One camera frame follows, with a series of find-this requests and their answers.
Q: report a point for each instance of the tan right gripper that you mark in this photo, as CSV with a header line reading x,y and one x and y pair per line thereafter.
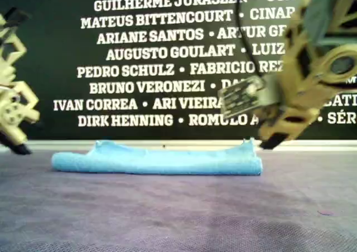
x,y
301,112

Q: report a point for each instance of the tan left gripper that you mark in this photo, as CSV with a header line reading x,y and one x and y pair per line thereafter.
x,y
14,107

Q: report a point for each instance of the blue microfiber cloth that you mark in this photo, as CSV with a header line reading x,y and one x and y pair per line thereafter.
x,y
156,162

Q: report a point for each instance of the tan left robot arm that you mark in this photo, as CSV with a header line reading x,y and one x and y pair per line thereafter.
x,y
7,73

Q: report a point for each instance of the tan right robot arm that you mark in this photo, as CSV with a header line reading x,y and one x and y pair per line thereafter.
x,y
315,57

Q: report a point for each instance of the pink round sticker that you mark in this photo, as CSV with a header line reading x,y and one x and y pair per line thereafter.
x,y
325,213

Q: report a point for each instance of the black banner with white names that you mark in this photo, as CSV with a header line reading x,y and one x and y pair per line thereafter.
x,y
42,26

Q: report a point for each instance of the purple fabric table mat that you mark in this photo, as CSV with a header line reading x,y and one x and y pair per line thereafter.
x,y
178,213

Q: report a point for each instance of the black wrist camera circuit board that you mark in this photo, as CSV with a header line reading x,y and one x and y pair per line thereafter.
x,y
240,96

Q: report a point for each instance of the aluminium frame rail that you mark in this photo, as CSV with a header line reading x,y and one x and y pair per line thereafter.
x,y
195,144

